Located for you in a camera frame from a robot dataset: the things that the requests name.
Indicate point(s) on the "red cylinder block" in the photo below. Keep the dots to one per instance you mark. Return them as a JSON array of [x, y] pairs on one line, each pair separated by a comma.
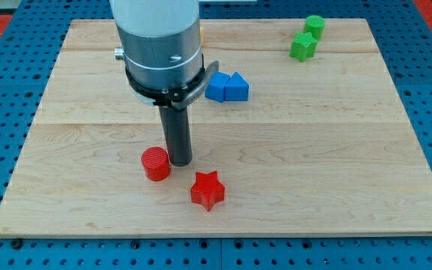
[[156, 164]]

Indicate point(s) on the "light wooden board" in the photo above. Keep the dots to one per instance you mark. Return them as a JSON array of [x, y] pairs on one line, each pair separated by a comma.
[[322, 148]]

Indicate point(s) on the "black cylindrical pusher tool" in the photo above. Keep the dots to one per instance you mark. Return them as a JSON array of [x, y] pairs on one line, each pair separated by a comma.
[[177, 135]]

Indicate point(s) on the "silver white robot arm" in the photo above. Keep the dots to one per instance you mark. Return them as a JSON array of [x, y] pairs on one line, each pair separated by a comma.
[[162, 48]]

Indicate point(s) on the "red star block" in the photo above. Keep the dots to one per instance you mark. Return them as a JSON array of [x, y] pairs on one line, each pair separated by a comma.
[[207, 190]]

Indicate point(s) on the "green cylinder block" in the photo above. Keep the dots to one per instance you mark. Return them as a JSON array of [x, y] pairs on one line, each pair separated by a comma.
[[315, 25]]

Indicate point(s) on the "blue triangle block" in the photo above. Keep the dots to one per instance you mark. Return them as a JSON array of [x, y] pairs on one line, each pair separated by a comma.
[[236, 88]]

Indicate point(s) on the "green star block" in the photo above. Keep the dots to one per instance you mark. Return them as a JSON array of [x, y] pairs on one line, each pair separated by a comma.
[[303, 46]]

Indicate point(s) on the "blue cube block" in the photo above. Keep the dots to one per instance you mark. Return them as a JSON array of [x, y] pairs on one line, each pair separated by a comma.
[[216, 87]]

